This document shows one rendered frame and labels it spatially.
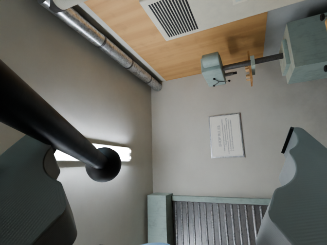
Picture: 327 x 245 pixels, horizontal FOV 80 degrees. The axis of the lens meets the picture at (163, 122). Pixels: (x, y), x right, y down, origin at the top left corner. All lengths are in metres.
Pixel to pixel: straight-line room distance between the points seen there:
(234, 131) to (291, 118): 0.73
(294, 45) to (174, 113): 1.88
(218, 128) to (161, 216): 1.52
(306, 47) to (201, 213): 2.36
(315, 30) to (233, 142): 1.57
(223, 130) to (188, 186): 1.00
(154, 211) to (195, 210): 0.60
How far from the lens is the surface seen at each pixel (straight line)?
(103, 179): 0.20
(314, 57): 2.32
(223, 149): 3.02
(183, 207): 3.21
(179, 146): 3.20
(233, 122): 3.06
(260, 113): 3.09
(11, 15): 2.04
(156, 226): 3.16
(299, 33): 2.42
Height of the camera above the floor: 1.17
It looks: 23 degrees up
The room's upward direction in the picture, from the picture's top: 97 degrees counter-clockwise
